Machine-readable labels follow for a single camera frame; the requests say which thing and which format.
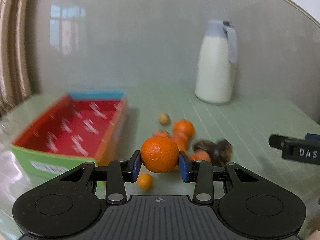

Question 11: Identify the small orange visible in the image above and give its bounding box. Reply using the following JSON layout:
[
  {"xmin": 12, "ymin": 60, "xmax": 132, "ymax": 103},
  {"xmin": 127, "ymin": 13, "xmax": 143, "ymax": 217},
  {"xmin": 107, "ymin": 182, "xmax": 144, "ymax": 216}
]
[{"xmin": 137, "ymin": 173, "xmax": 153, "ymax": 190}]

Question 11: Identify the dark mangosteen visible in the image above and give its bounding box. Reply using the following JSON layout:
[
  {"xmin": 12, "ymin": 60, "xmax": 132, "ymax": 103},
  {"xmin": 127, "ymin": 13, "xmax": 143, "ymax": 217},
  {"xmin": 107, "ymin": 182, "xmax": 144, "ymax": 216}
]
[{"xmin": 193, "ymin": 139, "xmax": 233, "ymax": 167}]

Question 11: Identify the large orange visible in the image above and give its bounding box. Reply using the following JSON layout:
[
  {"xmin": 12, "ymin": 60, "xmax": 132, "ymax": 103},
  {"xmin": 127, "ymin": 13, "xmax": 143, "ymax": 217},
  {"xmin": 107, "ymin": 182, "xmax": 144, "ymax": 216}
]
[{"xmin": 140, "ymin": 137, "xmax": 179, "ymax": 173}]

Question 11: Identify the orange carrot piece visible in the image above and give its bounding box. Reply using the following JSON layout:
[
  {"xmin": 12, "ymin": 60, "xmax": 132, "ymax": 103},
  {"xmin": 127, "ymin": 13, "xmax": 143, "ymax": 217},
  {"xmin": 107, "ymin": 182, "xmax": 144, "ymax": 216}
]
[{"xmin": 171, "ymin": 131, "xmax": 189, "ymax": 152}]

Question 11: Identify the colourful cardboard box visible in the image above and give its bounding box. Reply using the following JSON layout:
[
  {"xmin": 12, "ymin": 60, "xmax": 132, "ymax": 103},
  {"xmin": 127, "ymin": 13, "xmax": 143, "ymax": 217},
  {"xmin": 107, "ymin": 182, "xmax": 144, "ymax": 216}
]
[{"xmin": 11, "ymin": 90, "xmax": 127, "ymax": 178}]

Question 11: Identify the beige longan nut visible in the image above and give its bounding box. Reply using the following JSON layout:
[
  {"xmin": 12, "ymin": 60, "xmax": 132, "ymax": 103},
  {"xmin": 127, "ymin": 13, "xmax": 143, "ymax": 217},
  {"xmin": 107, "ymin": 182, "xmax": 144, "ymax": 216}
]
[{"xmin": 158, "ymin": 113, "xmax": 171, "ymax": 126}]

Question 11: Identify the white thermos jug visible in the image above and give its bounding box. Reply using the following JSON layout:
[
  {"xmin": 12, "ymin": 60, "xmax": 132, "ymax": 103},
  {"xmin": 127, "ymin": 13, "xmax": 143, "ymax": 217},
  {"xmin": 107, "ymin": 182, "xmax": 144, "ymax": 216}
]
[{"xmin": 195, "ymin": 20, "xmax": 238, "ymax": 104}]

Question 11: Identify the beige curtain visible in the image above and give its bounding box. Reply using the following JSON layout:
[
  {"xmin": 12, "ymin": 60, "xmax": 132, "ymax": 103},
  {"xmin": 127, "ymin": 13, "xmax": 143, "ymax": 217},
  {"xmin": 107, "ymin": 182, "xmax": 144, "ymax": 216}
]
[{"xmin": 1, "ymin": 0, "xmax": 31, "ymax": 116}]

